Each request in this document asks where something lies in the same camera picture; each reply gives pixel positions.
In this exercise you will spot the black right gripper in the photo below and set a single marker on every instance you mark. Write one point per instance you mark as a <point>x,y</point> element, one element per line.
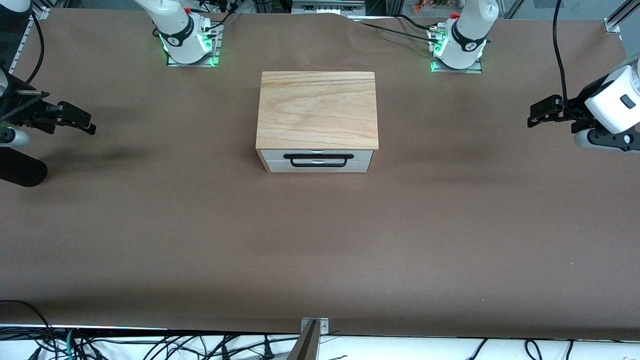
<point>16,113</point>

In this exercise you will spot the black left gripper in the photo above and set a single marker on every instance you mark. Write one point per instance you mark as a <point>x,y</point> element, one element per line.
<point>575,110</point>

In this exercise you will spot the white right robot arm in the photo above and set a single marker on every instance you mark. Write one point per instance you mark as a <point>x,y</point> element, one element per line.
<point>175,30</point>

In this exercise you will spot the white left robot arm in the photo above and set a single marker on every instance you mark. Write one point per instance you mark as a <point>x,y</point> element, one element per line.
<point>465,40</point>

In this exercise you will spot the light wooden drawer cabinet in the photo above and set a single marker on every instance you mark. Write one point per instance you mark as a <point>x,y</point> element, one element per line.
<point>317,110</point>

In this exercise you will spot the black rounded blurry object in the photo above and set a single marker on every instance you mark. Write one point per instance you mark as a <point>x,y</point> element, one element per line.
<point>20,170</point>

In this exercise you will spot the brown paper table cover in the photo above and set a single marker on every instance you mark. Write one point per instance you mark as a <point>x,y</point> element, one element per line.
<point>320,260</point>

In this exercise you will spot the grey slanted strut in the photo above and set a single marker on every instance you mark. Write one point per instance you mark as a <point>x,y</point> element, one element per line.
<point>306,347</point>

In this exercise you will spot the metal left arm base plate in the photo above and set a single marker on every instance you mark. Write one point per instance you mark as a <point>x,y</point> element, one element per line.
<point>457,70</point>

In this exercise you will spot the aluminium profile rail with bracket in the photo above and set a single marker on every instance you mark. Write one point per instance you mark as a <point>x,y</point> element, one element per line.
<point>41,13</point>

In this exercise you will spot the aluminium profile corner post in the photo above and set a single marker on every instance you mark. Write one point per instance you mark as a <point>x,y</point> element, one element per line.
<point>617,20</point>

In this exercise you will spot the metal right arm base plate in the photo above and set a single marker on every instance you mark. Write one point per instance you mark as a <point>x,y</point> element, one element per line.
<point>192,62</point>

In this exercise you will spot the silver metal frame box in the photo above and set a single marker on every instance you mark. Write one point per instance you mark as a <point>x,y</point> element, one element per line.
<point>327,7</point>

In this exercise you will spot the silver metal edge bracket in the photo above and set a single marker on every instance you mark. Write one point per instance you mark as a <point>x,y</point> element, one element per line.
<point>324,326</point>

